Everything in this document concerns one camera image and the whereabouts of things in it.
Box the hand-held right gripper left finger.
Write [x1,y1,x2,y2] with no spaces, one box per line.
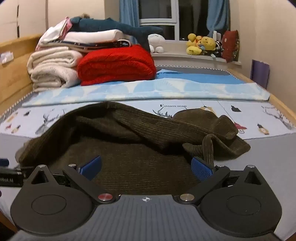
[28,156,116,205]

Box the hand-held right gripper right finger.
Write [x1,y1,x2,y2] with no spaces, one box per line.
[179,157,266,206]

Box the olive green knitted sweater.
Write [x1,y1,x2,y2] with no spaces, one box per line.
[15,101,251,197]

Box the deer and lamp printed bedsheet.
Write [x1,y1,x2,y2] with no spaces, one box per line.
[0,65,296,241]

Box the printed white bed sheet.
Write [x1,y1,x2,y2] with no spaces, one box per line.
[0,100,296,140]

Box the light blue patterned sheet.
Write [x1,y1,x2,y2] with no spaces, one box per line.
[22,69,270,107]

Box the red folded blanket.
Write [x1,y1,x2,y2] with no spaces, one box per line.
[77,44,157,86]

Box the cream folded blanket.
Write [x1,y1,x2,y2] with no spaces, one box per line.
[26,46,84,88]

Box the purple board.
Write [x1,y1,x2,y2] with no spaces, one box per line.
[250,60,270,90]

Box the dark trimmed folded cloth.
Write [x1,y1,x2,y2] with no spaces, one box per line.
[53,39,133,53]

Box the yellow plush toy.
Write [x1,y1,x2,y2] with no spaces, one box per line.
[200,36,217,56]
[186,34,202,55]

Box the red cushion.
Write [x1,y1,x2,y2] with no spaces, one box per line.
[221,30,240,63]

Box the white folded quilt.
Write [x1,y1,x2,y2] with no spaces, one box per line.
[65,30,133,43]

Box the white plush toy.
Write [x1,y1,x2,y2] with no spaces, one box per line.
[147,34,166,53]

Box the pink and white folded cloth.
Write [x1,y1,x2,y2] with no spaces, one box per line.
[36,17,73,50]

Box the blue shark plush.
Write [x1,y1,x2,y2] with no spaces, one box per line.
[69,17,163,52]

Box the blue curtain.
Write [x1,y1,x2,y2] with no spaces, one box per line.
[206,0,231,38]
[119,0,140,44]

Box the white framed window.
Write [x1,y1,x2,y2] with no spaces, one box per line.
[138,0,208,42]

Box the wooden bed frame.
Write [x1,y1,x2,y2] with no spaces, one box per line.
[0,34,296,234]

